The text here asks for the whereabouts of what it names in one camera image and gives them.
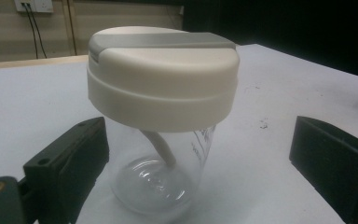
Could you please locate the white straw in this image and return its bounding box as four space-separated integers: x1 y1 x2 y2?
140 129 177 168

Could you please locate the black cable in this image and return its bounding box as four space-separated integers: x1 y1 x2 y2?
23 3 39 60
27 3 48 60

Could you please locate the black curtain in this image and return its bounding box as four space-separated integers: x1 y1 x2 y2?
182 0 358 80

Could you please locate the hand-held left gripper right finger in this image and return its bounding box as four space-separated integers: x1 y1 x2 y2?
288 115 358 224

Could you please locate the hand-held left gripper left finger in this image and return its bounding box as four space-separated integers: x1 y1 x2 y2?
22 116 110 224

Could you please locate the clear cup with cream lid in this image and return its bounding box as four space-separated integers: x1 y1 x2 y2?
86 25 241 217

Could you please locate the brown wall strip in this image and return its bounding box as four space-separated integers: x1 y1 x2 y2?
65 0 78 57

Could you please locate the white wall socket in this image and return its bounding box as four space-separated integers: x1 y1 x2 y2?
13 0 54 14

